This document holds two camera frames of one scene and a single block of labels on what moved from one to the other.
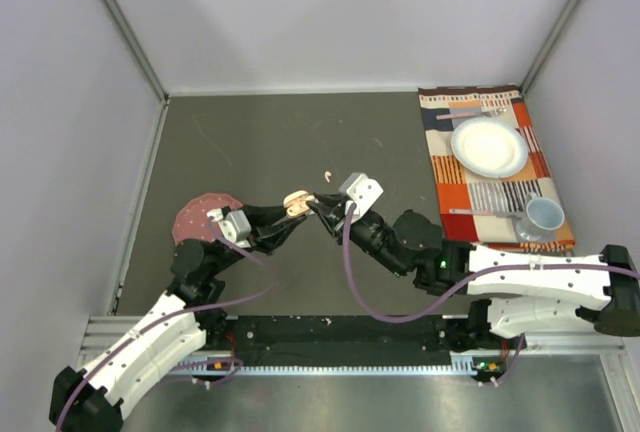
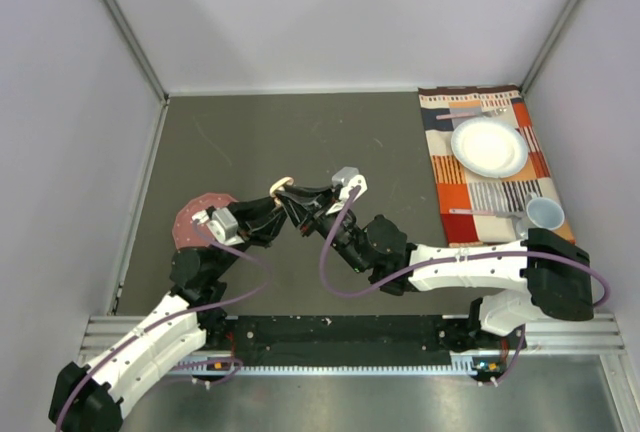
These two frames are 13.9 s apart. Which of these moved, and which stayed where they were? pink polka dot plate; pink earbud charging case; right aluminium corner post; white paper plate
Moved: pink earbud charging case
Stayed: right aluminium corner post; white paper plate; pink polka dot plate
